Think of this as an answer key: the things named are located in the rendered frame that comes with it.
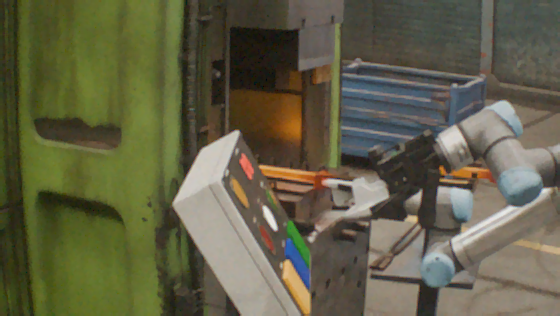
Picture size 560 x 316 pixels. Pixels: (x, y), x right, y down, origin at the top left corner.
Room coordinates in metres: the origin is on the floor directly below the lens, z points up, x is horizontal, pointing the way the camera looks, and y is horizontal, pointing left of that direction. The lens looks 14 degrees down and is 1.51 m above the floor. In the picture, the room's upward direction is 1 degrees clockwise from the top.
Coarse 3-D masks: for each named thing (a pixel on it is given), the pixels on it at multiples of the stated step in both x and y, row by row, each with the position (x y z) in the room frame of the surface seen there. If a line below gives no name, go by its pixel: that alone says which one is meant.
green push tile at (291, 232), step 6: (288, 222) 1.40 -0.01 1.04; (288, 228) 1.36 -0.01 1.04; (294, 228) 1.39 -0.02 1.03; (288, 234) 1.33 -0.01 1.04; (294, 234) 1.36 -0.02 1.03; (294, 240) 1.33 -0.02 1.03; (300, 240) 1.38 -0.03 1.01; (294, 246) 1.33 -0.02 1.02; (300, 246) 1.35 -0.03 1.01; (306, 246) 1.40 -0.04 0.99; (300, 252) 1.33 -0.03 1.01; (306, 252) 1.37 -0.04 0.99; (306, 258) 1.34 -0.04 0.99; (306, 264) 1.33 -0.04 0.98
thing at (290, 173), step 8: (264, 168) 1.89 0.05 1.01; (272, 168) 1.89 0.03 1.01; (280, 168) 1.89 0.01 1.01; (288, 176) 1.85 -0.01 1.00; (296, 176) 1.84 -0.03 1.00; (304, 176) 1.83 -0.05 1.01; (312, 176) 1.83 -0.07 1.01; (320, 176) 1.81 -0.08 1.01; (328, 176) 1.81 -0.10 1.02; (336, 176) 1.81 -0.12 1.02; (344, 176) 1.81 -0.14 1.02; (352, 176) 1.81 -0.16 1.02; (320, 184) 1.81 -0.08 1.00
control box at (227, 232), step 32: (224, 160) 1.22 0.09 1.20; (192, 192) 1.11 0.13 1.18; (224, 192) 1.10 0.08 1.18; (256, 192) 1.29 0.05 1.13; (192, 224) 1.10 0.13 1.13; (224, 224) 1.10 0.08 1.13; (256, 224) 1.17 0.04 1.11; (224, 256) 1.10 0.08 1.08; (256, 256) 1.10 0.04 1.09; (224, 288) 1.10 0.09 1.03; (256, 288) 1.10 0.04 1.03; (288, 288) 1.13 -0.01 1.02
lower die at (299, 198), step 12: (276, 180) 1.85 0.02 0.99; (288, 180) 1.84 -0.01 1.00; (300, 180) 1.83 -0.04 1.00; (276, 192) 1.79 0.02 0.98; (288, 192) 1.78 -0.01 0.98; (300, 192) 1.77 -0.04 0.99; (312, 192) 1.80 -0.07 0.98; (324, 192) 1.86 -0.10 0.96; (288, 204) 1.73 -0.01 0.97; (300, 204) 1.75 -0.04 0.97; (312, 204) 1.80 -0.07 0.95; (324, 204) 1.87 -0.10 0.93; (288, 216) 1.73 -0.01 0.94; (300, 216) 1.75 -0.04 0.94; (312, 216) 1.81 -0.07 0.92
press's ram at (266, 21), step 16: (240, 0) 1.73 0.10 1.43; (256, 0) 1.71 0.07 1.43; (272, 0) 1.69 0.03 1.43; (288, 0) 1.68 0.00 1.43; (304, 0) 1.74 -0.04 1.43; (320, 0) 1.82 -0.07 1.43; (336, 0) 1.90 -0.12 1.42; (240, 16) 1.73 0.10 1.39; (256, 16) 1.71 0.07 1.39; (272, 16) 1.69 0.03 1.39; (288, 16) 1.68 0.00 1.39; (304, 16) 1.74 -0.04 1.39; (320, 16) 1.82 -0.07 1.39; (336, 16) 1.90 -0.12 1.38
